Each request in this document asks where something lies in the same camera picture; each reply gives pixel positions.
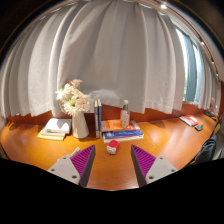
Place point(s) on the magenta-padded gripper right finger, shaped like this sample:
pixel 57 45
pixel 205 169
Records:
pixel 158 168

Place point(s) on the dark jacket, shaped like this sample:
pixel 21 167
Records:
pixel 206 150

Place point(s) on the blue upright book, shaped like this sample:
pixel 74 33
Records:
pixel 100 118

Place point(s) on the white thin flat book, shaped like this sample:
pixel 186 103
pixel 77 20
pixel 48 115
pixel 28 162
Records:
pixel 125 139

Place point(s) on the small black object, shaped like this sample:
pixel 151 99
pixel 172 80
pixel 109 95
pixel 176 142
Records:
pixel 199 127

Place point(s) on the white ceramic vase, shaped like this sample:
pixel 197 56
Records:
pixel 80 126

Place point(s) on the yellow-edged flat book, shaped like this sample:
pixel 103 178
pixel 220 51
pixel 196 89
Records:
pixel 50 136

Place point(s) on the thick white book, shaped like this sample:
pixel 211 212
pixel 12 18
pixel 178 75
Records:
pixel 58 125

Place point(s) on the clear plastic drink bottle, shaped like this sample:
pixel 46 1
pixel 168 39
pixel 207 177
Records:
pixel 125 116

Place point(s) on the red and white charger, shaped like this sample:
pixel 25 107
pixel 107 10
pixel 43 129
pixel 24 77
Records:
pixel 113 146

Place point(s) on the orange flat book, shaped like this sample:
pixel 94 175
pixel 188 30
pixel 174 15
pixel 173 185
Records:
pixel 111 125

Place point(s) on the window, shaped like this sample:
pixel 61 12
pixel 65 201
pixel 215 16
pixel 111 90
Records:
pixel 190 66

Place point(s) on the red booklet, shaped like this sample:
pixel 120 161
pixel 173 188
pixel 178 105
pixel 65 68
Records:
pixel 189 120

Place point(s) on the white curtain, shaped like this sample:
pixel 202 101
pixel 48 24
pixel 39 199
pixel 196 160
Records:
pixel 110 53

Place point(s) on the blue flat book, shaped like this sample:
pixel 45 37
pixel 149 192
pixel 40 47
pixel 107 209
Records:
pixel 123 134

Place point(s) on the white pink flower bouquet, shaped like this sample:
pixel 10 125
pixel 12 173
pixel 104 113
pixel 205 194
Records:
pixel 73 98

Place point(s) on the grey upright book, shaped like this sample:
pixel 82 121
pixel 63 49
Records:
pixel 96 120

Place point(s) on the red flat book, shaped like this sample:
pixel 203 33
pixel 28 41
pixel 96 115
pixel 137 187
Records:
pixel 135 126

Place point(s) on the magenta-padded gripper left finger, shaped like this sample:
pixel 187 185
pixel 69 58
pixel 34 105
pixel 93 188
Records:
pixel 68 168

